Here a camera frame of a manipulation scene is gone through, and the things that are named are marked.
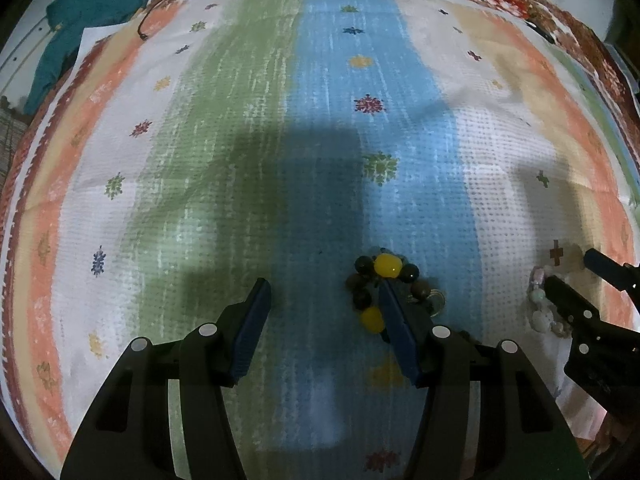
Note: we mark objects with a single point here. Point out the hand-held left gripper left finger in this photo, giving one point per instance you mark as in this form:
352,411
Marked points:
252,330

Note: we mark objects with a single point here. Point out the striped pastel cloth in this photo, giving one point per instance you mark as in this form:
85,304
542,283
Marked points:
225,160

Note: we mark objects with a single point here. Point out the teal garment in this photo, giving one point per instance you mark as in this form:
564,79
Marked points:
85,5

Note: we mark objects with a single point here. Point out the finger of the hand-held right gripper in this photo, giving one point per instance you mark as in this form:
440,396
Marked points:
612,270
570,305

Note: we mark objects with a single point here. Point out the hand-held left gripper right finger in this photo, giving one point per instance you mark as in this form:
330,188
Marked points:
397,330

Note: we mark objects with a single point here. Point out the white metal headboard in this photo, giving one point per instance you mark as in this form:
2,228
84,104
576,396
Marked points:
17,55

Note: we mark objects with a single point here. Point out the small dark green object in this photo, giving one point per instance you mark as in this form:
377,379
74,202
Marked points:
541,31

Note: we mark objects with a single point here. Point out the grey checked pillow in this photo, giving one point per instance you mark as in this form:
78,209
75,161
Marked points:
7,135

